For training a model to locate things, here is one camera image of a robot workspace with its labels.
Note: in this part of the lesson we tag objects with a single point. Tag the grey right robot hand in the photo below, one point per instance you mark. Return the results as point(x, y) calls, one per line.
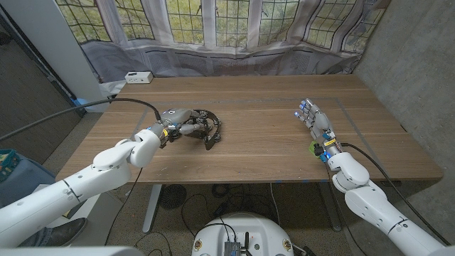
point(318, 121)

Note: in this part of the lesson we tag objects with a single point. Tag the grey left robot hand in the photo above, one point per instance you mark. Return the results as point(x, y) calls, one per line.
point(177, 115)

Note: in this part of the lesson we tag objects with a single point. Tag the black half-moon tambourine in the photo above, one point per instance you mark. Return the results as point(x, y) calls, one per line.
point(212, 137)

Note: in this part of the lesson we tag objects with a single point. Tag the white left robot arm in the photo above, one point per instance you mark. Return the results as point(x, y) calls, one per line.
point(71, 188)

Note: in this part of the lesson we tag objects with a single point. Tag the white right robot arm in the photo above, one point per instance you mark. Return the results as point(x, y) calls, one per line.
point(380, 209)

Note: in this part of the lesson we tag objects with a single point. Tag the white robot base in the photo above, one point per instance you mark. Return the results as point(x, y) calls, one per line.
point(245, 227)

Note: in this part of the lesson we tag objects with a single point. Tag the green cube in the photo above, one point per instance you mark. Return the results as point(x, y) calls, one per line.
point(311, 147)

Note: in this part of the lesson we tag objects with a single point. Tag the white power box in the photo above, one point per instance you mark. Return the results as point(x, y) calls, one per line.
point(138, 77)

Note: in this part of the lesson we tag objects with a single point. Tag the round black floor fan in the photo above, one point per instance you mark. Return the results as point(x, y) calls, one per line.
point(172, 196)

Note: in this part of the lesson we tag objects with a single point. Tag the grey table leg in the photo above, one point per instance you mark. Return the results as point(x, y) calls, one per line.
point(330, 209)

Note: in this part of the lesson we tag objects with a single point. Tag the white table leg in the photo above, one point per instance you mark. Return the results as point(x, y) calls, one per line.
point(152, 208)

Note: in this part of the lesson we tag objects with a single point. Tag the printed window backdrop cloth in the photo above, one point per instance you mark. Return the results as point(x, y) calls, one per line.
point(231, 35)

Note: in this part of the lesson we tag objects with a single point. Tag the small blue object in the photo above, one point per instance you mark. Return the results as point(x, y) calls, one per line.
point(79, 102)

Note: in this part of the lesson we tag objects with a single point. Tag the white pedal platform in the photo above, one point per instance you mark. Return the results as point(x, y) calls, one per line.
point(103, 213)

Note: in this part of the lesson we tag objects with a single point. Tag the grey computer module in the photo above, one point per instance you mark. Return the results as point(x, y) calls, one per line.
point(231, 249)

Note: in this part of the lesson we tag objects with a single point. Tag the black shoe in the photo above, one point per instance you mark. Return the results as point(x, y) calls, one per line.
point(67, 231)

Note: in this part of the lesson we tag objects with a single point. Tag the blue upholstered seat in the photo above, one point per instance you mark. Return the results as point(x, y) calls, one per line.
point(25, 177)

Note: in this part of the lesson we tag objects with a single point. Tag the teal basket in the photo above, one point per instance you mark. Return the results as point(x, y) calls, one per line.
point(7, 163)

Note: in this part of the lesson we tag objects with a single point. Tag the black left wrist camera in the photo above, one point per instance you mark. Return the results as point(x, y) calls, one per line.
point(167, 137)

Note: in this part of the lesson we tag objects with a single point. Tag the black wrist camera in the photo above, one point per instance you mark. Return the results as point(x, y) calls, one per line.
point(318, 150)
point(167, 137)

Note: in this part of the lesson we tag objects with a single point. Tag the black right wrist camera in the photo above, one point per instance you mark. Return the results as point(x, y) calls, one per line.
point(318, 150)

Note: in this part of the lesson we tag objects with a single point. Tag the white wall pillar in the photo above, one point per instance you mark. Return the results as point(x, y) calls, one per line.
point(53, 35)

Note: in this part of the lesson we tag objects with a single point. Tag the perforated acoustic wall panel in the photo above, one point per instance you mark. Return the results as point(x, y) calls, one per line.
point(28, 81)

